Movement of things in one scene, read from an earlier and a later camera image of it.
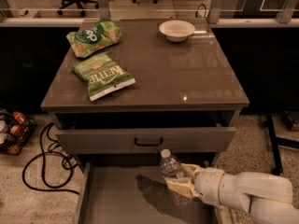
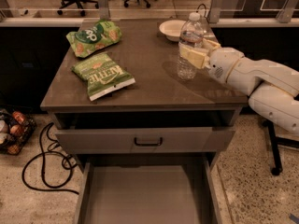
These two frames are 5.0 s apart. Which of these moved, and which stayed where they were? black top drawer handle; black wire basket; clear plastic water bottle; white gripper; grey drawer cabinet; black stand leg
Moved: white gripper; clear plastic water bottle
Stayed: grey drawer cabinet; black top drawer handle; black wire basket; black stand leg
